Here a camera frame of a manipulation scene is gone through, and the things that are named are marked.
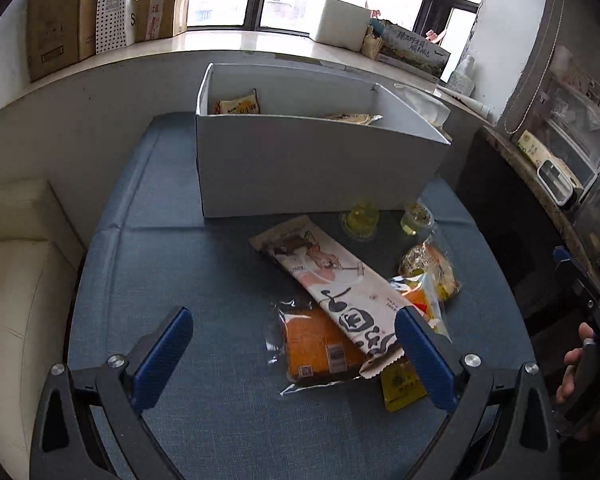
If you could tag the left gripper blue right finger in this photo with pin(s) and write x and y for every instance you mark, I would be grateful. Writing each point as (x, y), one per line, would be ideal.
(436, 361)

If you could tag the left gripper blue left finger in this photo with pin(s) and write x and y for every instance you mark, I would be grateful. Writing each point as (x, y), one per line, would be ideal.
(153, 359)

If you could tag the long pink illustrated snack pack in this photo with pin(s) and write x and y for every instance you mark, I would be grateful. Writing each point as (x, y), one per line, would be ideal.
(355, 297)

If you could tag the orange cake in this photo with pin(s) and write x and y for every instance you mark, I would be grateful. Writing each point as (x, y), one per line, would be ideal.
(307, 350)

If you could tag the beige orange plaid snack pack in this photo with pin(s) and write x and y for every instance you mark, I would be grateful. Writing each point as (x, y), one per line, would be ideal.
(248, 104)

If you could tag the person's right hand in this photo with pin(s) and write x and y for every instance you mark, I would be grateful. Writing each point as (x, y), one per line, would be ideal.
(578, 396)

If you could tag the yellow snack packet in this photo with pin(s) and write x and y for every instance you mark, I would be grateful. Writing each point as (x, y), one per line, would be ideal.
(400, 384)

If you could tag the blue table cloth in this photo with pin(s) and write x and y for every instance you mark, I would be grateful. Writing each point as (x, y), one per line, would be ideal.
(224, 413)

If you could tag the clear wrapped bun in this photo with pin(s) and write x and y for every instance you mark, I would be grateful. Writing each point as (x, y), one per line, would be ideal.
(426, 258)

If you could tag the jelly cup with label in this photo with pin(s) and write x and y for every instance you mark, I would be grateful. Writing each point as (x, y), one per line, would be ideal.
(416, 218)

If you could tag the cream sofa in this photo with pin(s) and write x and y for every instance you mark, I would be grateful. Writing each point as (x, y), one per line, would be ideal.
(39, 265)

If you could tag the clear yellow jelly cup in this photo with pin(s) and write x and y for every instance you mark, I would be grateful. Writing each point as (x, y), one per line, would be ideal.
(361, 221)

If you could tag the white digital clock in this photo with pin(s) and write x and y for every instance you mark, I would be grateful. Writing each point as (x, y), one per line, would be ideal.
(557, 185)

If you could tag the beige green carton box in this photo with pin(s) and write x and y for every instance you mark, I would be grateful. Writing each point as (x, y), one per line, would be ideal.
(538, 153)

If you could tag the clear plastic drawer organizer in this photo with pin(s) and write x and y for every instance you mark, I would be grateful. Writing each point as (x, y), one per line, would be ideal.
(571, 116)

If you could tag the white storage box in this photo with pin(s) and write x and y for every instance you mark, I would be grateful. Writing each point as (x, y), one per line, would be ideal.
(289, 159)

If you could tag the tissue pack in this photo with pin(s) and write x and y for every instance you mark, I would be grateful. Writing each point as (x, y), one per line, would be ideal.
(423, 103)

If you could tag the round cracker pack in box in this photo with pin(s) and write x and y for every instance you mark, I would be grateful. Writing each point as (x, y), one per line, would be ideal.
(355, 119)

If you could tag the white tube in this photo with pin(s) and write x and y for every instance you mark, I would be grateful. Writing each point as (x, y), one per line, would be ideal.
(476, 106)

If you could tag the white pump bottle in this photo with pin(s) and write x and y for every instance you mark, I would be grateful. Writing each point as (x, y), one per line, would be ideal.
(460, 80)

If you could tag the printed landscape gift box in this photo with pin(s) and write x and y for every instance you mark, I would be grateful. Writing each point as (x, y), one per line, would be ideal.
(401, 47)

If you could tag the white polka dot paper bag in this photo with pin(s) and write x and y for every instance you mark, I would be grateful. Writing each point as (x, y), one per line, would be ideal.
(115, 23)

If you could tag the small open cardboard box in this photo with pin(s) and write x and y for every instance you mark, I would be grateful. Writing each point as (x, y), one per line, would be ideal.
(159, 19)

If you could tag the white foam box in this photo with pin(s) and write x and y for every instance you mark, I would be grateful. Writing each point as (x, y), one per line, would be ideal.
(341, 24)

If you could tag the large brown cardboard box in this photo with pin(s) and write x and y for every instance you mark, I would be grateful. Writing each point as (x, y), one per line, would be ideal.
(60, 33)

